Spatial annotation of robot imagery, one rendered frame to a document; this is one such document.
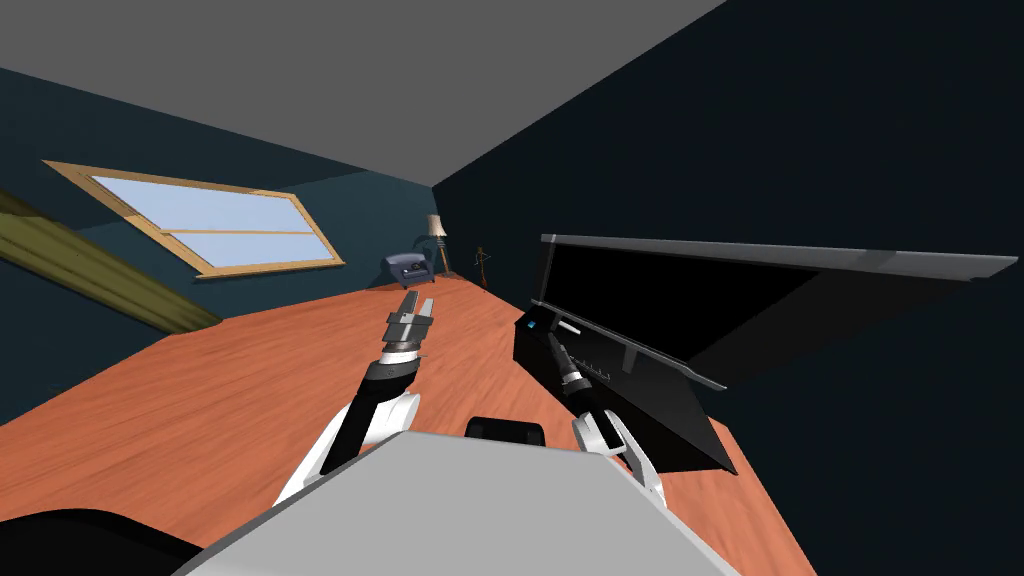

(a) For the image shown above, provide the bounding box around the black dishwasher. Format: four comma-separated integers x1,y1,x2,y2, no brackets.
511,233,1019,477

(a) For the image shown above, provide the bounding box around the wooden framed window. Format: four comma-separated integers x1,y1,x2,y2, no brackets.
43,159,347,281

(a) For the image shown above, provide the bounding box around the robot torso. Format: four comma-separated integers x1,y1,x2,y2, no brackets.
171,415,741,576

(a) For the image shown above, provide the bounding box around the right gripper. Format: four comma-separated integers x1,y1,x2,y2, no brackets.
546,331,579,377

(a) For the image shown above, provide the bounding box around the floor lamp with pale shade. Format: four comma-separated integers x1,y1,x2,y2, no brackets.
424,213,454,278

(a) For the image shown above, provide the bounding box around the blue armchair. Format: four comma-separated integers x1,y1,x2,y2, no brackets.
381,252,438,290

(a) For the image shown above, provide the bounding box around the olive green curtain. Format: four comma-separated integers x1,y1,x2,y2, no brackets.
0,189,224,336

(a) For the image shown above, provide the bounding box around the black dishwasher door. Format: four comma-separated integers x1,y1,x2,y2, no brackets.
511,302,738,477

